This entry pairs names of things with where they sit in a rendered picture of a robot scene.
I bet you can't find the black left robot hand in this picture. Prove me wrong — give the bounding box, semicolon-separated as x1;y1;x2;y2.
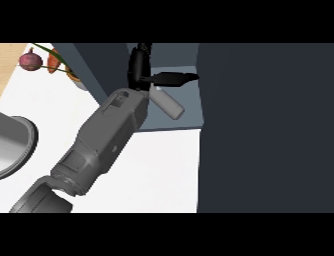
128;42;202;92

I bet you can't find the blue-grey open cabinet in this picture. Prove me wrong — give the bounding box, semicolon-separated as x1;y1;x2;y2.
51;42;206;133

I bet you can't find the dark grey cabinet door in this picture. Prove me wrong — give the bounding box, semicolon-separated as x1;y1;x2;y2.
196;42;334;214

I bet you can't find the orange potted green plant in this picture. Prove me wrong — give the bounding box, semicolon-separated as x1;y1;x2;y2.
30;42;91;92

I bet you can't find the red onion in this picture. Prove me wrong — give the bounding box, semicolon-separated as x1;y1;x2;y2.
18;47;45;72

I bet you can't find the grey metal pot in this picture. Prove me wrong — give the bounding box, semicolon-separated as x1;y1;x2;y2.
0;101;41;183

